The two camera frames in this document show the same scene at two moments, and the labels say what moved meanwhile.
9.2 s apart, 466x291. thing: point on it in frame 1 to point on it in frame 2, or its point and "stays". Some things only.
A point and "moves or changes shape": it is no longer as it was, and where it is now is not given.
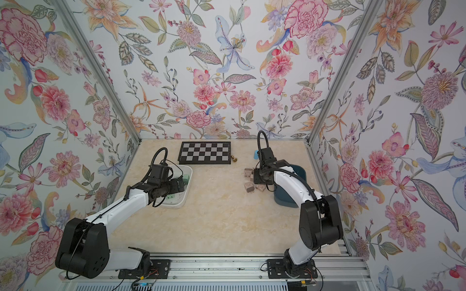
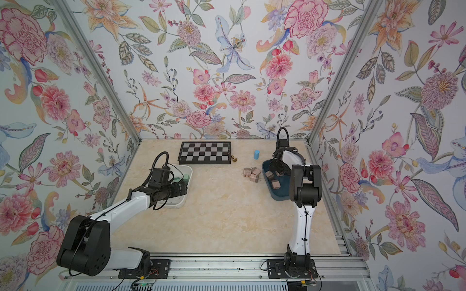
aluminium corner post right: [362, 26] stays
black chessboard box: [205, 153] stays
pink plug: [260, 187] moves or changes shape
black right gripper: [256, 177] to [272, 163]
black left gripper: [176, 186] stays
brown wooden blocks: [249, 187] moves or changes shape
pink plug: [247, 172] stays
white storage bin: [177, 200] stays
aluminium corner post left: [72, 25] stays
